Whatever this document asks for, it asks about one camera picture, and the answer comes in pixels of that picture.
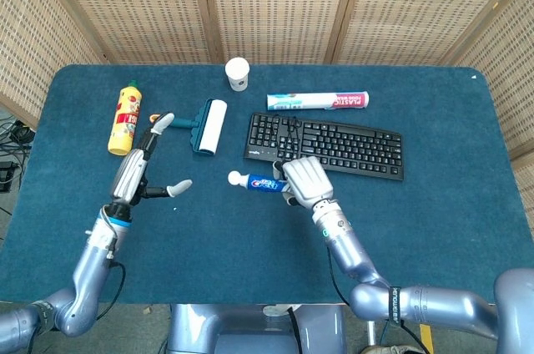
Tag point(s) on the plastic wrap box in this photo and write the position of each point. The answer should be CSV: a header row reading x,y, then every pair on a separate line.
x,y
308,100

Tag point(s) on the teal lint roller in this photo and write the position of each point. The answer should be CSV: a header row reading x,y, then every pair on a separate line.
x,y
210,126

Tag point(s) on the woven folding screen panel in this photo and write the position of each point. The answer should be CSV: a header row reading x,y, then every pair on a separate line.
x,y
417,7
33,36
279,7
146,7
513,78

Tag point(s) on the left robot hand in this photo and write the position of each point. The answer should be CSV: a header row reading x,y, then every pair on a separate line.
x,y
129,174

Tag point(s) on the blue carpet table mat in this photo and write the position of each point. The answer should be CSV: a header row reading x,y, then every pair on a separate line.
x,y
229,254

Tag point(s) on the beige shoe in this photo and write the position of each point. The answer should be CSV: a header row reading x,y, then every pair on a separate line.
x,y
388,350

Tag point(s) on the black computer keyboard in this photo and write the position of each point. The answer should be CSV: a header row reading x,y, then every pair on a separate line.
x,y
354,149

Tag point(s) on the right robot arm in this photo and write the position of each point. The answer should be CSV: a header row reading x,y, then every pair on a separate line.
x,y
346,249

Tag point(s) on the silver blue robot torso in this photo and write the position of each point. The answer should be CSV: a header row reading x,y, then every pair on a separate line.
x,y
233,329

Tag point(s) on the metal table leg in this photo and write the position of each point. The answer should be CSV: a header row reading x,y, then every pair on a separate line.
x,y
371,333

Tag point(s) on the yellow floor tape strip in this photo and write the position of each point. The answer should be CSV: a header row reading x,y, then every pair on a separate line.
x,y
426,339

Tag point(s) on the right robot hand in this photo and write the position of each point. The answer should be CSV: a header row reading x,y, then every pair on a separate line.
x,y
306,180

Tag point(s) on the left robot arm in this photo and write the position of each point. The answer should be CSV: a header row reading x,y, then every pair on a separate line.
x,y
89,270

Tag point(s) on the white paper cup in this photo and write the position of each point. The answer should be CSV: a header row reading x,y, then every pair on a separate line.
x,y
238,76

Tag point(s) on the black floor box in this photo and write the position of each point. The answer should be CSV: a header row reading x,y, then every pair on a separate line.
x,y
7,174

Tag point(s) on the yellow plastic bottle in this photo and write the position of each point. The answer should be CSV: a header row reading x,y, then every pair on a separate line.
x,y
124,120

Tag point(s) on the blue white toothpaste tube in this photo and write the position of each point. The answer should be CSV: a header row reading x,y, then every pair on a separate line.
x,y
263,183

